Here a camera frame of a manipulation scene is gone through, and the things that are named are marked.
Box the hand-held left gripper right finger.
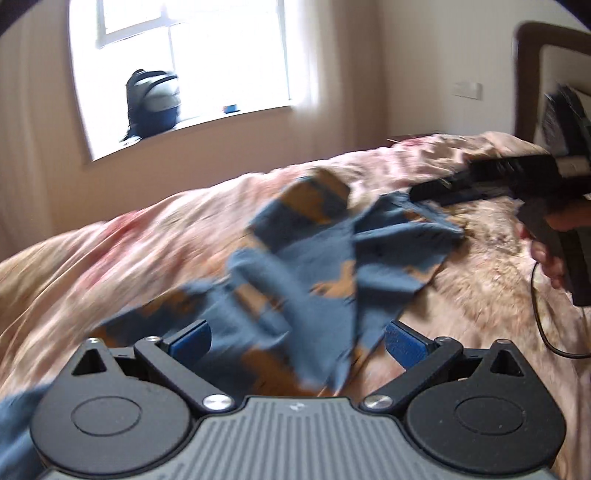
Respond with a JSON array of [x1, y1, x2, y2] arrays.
[[361, 319, 527, 413]]

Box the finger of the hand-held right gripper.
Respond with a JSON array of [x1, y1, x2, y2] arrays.
[[410, 172, 478, 207]]

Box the person's right hand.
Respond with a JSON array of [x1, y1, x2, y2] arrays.
[[519, 210, 587, 291]]

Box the black cable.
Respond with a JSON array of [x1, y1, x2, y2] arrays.
[[530, 262, 591, 359]]

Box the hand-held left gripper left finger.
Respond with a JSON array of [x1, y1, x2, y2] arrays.
[[69, 319, 235, 414]]

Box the blue grey backpack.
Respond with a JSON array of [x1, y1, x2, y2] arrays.
[[121, 69, 182, 141]]

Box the blue orange printed pants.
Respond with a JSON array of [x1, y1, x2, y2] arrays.
[[0, 167, 465, 480]]

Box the floral pink blanket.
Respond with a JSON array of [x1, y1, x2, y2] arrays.
[[0, 131, 591, 480]]

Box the beige curtain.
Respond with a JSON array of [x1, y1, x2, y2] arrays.
[[284, 0, 393, 153], [0, 25, 88, 261]]

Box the dark wooden headboard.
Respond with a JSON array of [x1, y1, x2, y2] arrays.
[[512, 21, 591, 153]]

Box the white frame window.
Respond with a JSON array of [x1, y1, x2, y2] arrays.
[[68, 0, 296, 162]]

